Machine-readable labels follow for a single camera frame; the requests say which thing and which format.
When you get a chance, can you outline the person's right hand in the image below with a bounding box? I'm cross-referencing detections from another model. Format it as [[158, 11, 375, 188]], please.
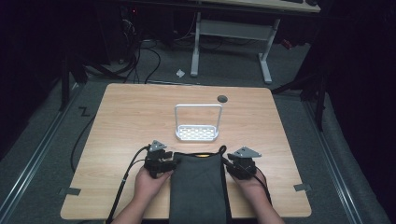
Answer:
[[232, 171, 269, 203]]

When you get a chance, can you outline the bundle of black cables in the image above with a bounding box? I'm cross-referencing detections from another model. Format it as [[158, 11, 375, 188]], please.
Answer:
[[118, 8, 163, 85]]

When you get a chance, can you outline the person's left hand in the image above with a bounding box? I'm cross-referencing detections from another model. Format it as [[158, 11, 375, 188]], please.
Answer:
[[134, 167, 174, 203]]

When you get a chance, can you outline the white-legged desk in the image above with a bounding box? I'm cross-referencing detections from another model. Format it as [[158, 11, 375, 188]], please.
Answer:
[[190, 0, 321, 85]]

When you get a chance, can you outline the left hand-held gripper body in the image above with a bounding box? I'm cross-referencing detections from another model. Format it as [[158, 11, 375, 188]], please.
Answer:
[[143, 139, 170, 179]]

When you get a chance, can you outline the grey and yellow cloth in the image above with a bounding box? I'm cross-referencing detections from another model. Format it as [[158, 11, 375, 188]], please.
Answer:
[[168, 145, 233, 224]]

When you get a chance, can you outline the white metal rack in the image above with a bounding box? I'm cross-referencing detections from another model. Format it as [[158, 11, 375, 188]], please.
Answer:
[[174, 103, 224, 143]]

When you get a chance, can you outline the right hand-held gripper black cable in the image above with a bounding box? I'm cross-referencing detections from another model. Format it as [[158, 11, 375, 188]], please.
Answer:
[[248, 166, 274, 206]]

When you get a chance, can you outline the black metal stand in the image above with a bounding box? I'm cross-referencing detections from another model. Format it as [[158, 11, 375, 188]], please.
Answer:
[[59, 52, 88, 111], [270, 71, 328, 132]]

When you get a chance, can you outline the left hand-held gripper black cable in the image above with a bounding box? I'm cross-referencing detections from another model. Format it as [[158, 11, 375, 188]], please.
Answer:
[[106, 145, 152, 224]]

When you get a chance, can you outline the black floor cable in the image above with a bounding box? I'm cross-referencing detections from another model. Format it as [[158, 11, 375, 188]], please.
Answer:
[[69, 115, 96, 174]]

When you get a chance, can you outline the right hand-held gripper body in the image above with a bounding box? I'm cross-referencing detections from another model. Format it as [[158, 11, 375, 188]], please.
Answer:
[[226, 146, 262, 181]]

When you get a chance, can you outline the hand-held gripper black cable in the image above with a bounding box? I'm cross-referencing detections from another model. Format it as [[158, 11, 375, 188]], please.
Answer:
[[248, 166, 274, 206], [106, 145, 152, 224]]

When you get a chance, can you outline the metal floor rail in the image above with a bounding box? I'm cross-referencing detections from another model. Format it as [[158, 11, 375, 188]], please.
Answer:
[[303, 101, 363, 224], [0, 82, 83, 218]]

